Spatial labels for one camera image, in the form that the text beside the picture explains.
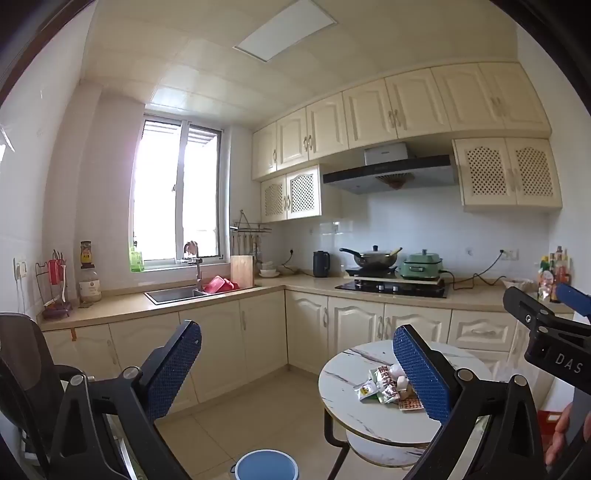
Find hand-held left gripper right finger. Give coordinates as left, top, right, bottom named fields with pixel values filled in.
left=392, top=324, right=561, bottom=480

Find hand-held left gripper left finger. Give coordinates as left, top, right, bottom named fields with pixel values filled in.
left=48, top=319, right=204, bottom=480

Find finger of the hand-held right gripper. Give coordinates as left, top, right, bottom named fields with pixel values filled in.
left=503, top=286, right=591, bottom=376
left=555, top=282, right=591, bottom=320

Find red snack wrapper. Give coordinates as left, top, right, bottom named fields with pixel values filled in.
left=376, top=366, right=400, bottom=404

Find blue plastic waste bin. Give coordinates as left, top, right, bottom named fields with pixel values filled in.
left=231, top=449, right=302, bottom=480

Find person's right hand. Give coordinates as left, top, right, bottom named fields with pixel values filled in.
left=544, top=404, right=583, bottom=468

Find group of condiment bottles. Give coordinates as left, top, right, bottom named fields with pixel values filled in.
left=538, top=246, right=573, bottom=303

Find round marble side table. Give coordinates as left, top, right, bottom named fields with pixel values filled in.
left=318, top=340, right=495, bottom=480

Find steel kitchen sink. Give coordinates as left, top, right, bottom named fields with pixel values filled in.
left=144, top=285, right=208, bottom=305

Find cream base cabinets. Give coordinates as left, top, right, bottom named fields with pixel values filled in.
left=41, top=290, right=575, bottom=416

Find black gas stove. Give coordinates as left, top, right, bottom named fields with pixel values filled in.
left=335, top=279, right=451, bottom=298

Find steel kitchen faucet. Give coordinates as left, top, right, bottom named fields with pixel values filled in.
left=184, top=241, right=204, bottom=291

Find green electric cooking pot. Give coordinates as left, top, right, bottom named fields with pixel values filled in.
left=399, top=249, right=446, bottom=281

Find wooden cutting board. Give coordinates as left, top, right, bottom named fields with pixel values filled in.
left=230, top=255, right=254, bottom=289

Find large clear jar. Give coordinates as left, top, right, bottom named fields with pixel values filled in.
left=78, top=268, right=102, bottom=303

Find black wok with lid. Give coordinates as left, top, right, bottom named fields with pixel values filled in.
left=339, top=246, right=403, bottom=271

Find purple tray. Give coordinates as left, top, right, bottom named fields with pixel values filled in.
left=42, top=302, right=74, bottom=320

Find wide cream lattice cabinet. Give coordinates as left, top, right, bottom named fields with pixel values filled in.
left=452, top=137, right=563, bottom=212

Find black mesh office chair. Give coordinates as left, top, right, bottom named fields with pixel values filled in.
left=0, top=312, right=95, bottom=480

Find sliding kitchen window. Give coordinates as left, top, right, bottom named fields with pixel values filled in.
left=129, top=115, right=229, bottom=271

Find black range hood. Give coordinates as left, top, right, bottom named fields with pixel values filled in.
left=322, top=143, right=459, bottom=195

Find small cream lattice cabinet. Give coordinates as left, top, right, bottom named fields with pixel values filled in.
left=261, top=165, right=322, bottom=223

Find row of cream upper cabinets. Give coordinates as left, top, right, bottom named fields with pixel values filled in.
left=252, top=62, right=552, bottom=181

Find white ceiling light panel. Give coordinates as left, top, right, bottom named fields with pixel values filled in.
left=233, top=0, right=337, bottom=61

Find black power cable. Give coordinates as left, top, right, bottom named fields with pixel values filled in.
left=450, top=250, right=506, bottom=291

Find red wire knife rack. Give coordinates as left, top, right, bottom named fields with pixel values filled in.
left=36, top=249, right=69, bottom=305

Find metal utensil rail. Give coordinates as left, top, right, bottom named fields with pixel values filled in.
left=230, top=210, right=273, bottom=259

